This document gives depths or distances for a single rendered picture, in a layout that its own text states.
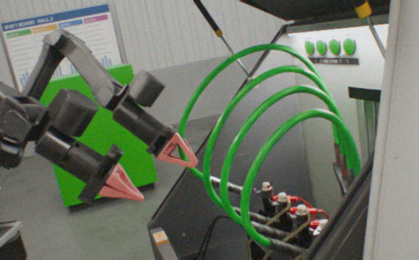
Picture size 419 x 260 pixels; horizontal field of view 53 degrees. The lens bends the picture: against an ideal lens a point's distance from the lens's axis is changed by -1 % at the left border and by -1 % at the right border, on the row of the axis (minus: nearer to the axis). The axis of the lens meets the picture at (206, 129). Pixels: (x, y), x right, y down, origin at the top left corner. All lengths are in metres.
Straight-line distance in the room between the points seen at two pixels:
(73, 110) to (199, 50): 6.80
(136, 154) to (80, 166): 3.55
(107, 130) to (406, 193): 3.76
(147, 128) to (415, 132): 0.52
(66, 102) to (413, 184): 0.53
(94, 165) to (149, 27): 6.70
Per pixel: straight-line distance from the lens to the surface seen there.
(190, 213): 1.29
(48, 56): 1.35
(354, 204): 0.67
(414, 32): 0.61
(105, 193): 0.75
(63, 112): 0.73
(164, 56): 7.38
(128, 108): 0.90
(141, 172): 4.35
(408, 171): 0.61
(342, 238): 0.68
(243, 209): 0.70
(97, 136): 4.21
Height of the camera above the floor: 1.47
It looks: 13 degrees down
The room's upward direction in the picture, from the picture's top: 11 degrees counter-clockwise
